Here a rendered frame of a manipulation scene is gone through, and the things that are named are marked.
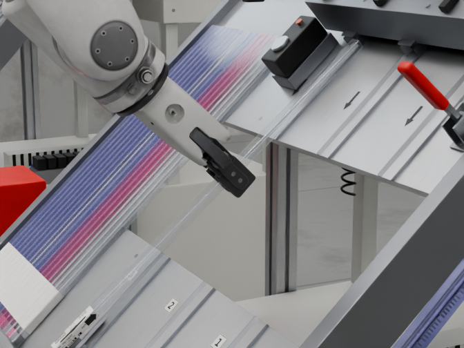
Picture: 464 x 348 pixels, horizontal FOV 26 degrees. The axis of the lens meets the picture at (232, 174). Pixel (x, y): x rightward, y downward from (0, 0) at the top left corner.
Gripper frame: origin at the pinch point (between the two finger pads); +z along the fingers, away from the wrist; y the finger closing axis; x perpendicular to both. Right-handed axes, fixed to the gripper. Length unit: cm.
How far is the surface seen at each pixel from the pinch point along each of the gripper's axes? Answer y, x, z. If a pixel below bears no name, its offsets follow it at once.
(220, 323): -17.9, 12.9, -0.2
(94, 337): -1.8, 23.4, -0.5
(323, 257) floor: 210, -22, 175
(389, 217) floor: 247, -59, 216
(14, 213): 66, 24, 11
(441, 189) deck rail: -30.5, -8.8, -0.5
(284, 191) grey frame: 38.1, -7.7, 31.4
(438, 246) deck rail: -31.8, -4.9, 2.2
